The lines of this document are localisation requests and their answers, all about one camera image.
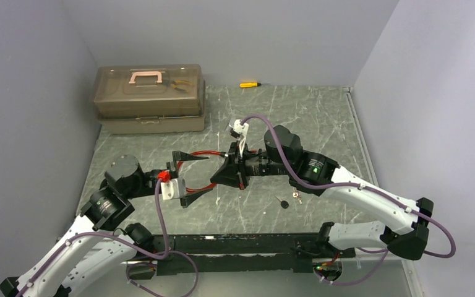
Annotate red cable lock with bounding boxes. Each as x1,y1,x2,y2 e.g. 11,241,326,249
174,150,244,195

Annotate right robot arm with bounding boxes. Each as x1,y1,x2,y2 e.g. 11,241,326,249
210,125,434,260

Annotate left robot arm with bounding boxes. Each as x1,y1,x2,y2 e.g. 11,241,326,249
0,151,203,296

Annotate black head key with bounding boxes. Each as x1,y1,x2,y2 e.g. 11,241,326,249
276,196,289,209

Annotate brown translucent plastic toolbox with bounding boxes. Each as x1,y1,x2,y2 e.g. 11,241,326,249
91,64,207,134

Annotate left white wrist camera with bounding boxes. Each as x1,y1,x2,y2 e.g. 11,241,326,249
161,178,187,200

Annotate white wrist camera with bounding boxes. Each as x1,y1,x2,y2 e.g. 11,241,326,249
161,178,187,200
228,119,249,157

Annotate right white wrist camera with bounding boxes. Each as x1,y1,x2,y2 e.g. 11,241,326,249
228,119,249,157

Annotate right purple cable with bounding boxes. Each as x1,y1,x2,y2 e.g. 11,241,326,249
239,114,456,287

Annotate purple cable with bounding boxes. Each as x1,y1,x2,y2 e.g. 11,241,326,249
239,114,456,287
14,180,199,297

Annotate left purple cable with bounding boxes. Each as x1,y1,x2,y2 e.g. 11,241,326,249
14,180,199,297

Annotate yellow handled screwdriver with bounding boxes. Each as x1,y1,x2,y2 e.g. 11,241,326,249
239,82,262,88

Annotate yellow handled pliers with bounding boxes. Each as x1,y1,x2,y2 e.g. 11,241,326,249
169,80,194,93

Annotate pink toolbox handle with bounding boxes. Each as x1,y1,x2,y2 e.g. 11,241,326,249
129,71,163,85

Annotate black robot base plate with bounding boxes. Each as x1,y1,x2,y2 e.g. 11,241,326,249
156,233,356,276

